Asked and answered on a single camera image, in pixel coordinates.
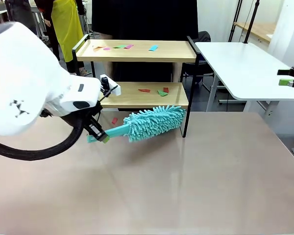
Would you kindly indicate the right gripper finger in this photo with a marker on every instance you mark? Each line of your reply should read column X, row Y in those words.
column 284, row 72
column 285, row 82

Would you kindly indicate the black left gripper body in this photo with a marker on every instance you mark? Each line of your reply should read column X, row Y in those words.
column 93, row 127

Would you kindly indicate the teal microfiber duster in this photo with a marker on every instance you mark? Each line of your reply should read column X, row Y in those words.
column 156, row 120

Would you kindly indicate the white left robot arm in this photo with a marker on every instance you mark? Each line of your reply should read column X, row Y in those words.
column 27, row 73

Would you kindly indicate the red paper scrap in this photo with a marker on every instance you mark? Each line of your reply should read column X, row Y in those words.
column 115, row 120
column 166, row 89
column 144, row 90

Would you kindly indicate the white side table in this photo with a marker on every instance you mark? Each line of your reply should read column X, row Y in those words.
column 235, row 68

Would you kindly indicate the wooden workbench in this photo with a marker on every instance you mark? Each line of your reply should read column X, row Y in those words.
column 259, row 28

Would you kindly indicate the black upright pole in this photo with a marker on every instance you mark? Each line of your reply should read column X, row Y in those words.
column 252, row 22

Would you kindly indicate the black tripod stand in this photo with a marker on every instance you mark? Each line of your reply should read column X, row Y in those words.
column 236, row 19

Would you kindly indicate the orange paper scrap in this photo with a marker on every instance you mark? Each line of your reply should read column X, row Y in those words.
column 96, row 48

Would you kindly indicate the black office chair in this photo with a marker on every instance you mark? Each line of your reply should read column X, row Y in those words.
column 203, row 36

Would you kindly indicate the magenta paper scrap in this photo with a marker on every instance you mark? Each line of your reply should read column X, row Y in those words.
column 129, row 46

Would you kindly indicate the blue paper scrap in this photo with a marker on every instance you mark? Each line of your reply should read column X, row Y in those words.
column 153, row 48

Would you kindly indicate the person in yellow apron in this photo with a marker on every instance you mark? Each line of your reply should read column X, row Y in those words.
column 63, row 24

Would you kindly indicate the person in grey top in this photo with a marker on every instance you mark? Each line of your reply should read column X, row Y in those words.
column 24, row 12

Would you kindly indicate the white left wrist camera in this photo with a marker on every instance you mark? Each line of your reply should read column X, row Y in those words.
column 114, row 89

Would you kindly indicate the two-tier wooden shelf black frame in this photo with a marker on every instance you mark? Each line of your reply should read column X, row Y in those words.
column 137, row 55

